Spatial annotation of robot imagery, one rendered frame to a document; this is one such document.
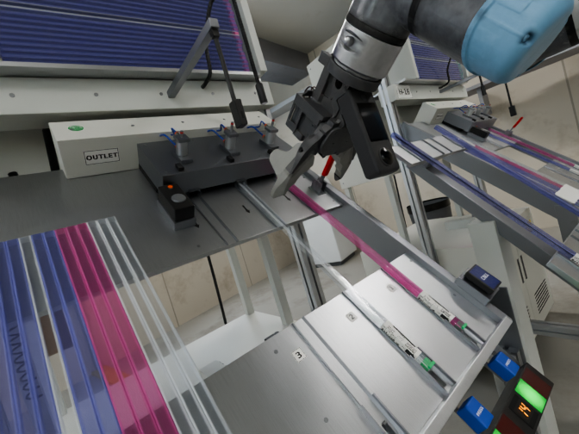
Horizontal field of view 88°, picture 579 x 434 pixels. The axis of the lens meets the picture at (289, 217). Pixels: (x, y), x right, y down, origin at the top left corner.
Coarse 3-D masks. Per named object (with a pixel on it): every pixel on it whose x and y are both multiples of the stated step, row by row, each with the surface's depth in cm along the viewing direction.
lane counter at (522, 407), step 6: (516, 396) 42; (516, 402) 42; (522, 402) 42; (510, 408) 41; (516, 408) 41; (522, 408) 41; (528, 408) 41; (522, 414) 40; (528, 414) 41; (534, 414) 41; (528, 420) 40; (534, 420) 40
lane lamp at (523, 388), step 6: (522, 384) 44; (516, 390) 43; (522, 390) 43; (528, 390) 43; (534, 390) 44; (522, 396) 42; (528, 396) 43; (534, 396) 43; (540, 396) 43; (534, 402) 42; (540, 402) 42; (540, 408) 42
